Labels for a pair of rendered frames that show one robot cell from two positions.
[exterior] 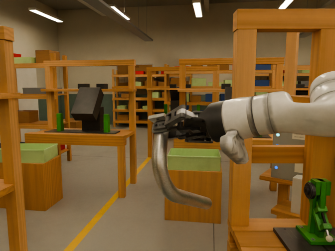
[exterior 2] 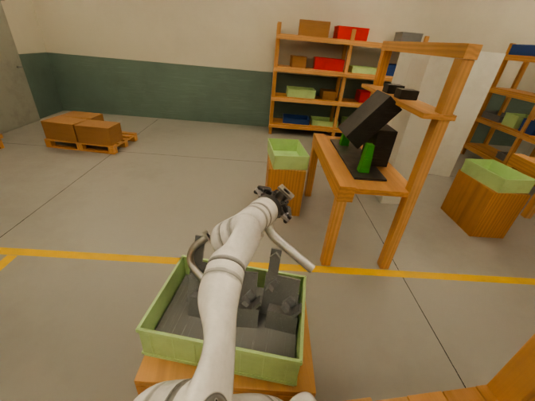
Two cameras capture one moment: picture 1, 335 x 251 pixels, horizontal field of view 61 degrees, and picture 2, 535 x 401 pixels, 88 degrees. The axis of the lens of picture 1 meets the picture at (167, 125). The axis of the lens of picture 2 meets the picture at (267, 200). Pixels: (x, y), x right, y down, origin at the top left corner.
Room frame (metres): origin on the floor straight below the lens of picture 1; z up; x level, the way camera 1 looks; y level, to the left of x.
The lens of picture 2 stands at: (0.40, -0.71, 1.92)
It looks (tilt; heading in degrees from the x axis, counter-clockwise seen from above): 30 degrees down; 78
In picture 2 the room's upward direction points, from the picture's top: 5 degrees clockwise
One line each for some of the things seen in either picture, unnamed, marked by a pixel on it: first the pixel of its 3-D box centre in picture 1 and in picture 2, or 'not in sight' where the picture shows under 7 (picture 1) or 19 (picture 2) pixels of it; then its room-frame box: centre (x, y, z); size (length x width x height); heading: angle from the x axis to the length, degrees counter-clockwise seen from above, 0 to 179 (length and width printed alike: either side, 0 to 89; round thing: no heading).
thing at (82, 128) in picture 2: not in sight; (91, 131); (-1.81, 4.58, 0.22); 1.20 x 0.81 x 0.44; 166
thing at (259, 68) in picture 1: (217, 102); not in sight; (8.21, -1.43, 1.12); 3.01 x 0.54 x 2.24; 81
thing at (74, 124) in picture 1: (72, 126); not in sight; (9.61, 3.21, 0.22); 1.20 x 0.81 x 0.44; 174
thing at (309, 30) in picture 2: not in sight; (340, 85); (3.08, 5.47, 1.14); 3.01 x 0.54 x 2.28; 171
